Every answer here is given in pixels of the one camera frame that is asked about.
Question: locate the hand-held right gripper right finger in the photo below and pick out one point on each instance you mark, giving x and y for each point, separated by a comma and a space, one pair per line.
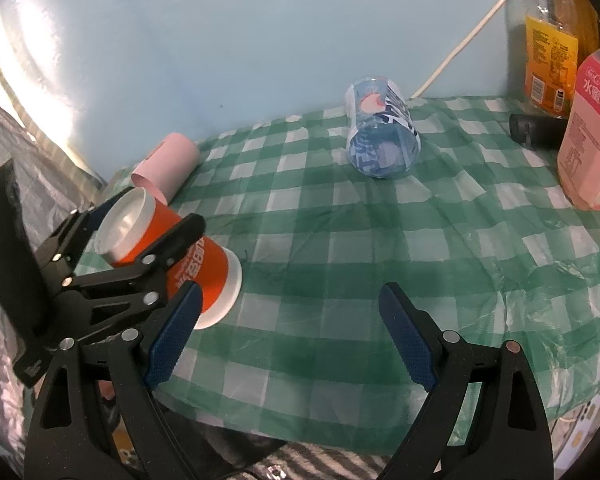
410, 332

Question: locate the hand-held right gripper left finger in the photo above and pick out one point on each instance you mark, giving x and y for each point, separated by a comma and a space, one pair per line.
172, 332

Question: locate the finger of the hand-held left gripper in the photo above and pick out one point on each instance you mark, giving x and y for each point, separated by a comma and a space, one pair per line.
87, 222
167, 245

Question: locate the orange paper cup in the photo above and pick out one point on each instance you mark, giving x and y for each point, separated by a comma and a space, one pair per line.
207, 270

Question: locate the pink paper cup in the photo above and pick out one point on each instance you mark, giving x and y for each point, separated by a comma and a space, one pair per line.
172, 160

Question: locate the green checked tablecloth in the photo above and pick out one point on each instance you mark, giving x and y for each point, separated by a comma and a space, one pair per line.
330, 240

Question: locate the grey plastic sheet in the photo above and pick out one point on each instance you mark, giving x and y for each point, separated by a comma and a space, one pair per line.
0, 125

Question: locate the grey striped cloth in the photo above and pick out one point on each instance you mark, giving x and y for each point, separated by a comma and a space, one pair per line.
300, 457

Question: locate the black cylindrical object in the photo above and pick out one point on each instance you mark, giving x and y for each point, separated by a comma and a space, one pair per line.
537, 131

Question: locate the pink peach drink carton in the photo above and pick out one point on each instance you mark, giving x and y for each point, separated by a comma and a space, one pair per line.
592, 140

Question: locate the orange label drink bottle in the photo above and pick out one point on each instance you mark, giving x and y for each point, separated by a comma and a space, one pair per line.
550, 65

